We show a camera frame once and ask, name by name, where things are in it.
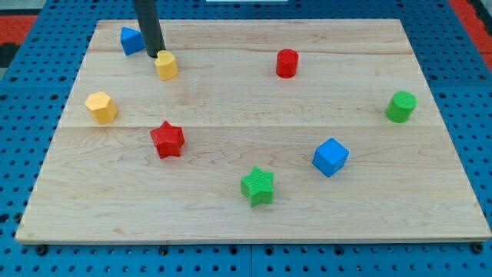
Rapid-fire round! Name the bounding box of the wooden board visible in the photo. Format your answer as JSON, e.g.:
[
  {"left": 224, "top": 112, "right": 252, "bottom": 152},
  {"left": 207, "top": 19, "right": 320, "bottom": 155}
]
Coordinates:
[{"left": 15, "top": 19, "right": 491, "bottom": 245}]

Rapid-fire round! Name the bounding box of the blue cube block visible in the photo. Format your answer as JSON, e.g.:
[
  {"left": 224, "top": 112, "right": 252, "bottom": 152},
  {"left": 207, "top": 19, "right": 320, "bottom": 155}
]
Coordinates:
[{"left": 312, "top": 138, "right": 350, "bottom": 178}]

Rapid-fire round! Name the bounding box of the green star block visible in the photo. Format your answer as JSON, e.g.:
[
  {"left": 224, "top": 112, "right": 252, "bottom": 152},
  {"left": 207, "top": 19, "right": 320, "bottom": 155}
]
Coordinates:
[{"left": 241, "top": 166, "right": 274, "bottom": 208}]

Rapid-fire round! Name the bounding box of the green cylinder block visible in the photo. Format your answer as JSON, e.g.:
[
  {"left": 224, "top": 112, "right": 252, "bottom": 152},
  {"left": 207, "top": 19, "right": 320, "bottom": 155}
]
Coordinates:
[{"left": 385, "top": 91, "right": 417, "bottom": 123}]

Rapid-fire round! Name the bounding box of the yellow heart block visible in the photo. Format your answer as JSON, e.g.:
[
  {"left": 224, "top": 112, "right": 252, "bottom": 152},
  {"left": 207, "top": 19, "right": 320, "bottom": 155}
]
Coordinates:
[{"left": 155, "top": 50, "right": 178, "bottom": 81}]

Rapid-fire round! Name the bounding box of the red cylinder block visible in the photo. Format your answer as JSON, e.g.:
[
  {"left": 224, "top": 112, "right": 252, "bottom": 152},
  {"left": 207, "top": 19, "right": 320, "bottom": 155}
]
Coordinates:
[{"left": 275, "top": 48, "right": 299, "bottom": 78}]

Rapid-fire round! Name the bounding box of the red star block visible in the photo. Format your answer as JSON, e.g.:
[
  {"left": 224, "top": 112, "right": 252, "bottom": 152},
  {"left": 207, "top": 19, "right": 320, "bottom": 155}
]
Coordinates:
[{"left": 149, "top": 121, "right": 185, "bottom": 159}]

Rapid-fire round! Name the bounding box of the yellow hexagon block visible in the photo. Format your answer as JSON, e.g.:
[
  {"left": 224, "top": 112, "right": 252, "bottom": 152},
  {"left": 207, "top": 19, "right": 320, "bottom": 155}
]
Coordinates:
[{"left": 84, "top": 92, "right": 118, "bottom": 125}]

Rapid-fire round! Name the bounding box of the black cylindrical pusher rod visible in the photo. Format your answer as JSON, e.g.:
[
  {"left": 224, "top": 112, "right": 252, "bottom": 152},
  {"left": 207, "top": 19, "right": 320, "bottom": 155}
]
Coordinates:
[{"left": 132, "top": 0, "right": 166, "bottom": 58}]

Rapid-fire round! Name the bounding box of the blue triangle block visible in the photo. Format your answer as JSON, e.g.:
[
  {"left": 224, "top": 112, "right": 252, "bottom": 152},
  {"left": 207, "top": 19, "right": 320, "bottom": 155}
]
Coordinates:
[{"left": 120, "top": 27, "right": 145, "bottom": 56}]

